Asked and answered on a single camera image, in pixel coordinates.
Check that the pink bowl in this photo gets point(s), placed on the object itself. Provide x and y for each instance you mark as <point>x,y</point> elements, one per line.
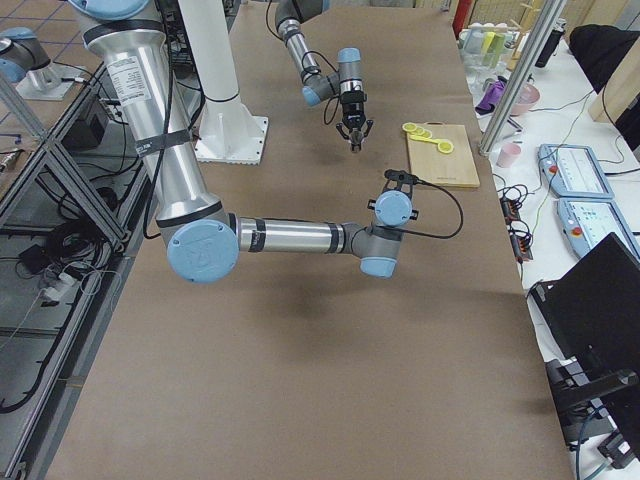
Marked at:
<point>529,95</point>

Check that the wooden cup rack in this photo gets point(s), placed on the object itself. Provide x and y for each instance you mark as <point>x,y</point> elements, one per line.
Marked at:
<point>524,27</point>

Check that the near blue teach pendant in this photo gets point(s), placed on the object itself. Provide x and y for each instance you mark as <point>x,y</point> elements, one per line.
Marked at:
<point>586,221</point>

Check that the steel jigger measuring cup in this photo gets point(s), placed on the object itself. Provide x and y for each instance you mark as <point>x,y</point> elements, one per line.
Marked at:
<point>355,139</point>

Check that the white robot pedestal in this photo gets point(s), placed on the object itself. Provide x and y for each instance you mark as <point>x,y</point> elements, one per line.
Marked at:
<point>228,132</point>

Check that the bamboo cutting board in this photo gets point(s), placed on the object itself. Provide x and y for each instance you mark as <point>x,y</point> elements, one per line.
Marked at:
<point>451,170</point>

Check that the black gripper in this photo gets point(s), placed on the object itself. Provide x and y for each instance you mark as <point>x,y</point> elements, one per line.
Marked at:
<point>353,109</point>
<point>372,204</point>

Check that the purple cloth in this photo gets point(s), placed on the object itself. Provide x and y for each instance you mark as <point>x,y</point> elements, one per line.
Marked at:
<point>491,97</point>

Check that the pink plastic cup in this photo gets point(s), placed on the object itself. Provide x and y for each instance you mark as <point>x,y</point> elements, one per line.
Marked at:
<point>508,154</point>

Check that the seated person black jacket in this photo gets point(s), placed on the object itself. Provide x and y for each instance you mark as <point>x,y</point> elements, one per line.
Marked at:
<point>599,50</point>

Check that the blue teach pendant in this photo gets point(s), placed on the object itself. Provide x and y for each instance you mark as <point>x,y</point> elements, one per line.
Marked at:
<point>573,171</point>
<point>586,221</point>

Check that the far blue teach pendant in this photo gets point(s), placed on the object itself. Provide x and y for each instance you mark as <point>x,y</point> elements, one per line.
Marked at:
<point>573,171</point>

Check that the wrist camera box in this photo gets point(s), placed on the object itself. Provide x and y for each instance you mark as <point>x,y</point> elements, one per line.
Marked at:
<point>402,177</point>
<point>353,96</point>

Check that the black monitor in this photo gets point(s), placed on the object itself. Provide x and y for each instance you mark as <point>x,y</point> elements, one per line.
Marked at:
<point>593,310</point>

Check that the aluminium frame post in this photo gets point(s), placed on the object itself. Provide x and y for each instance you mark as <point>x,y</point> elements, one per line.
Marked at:
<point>549,13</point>

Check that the black thermos bottle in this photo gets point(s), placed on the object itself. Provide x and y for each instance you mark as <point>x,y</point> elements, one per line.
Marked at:
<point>552,43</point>

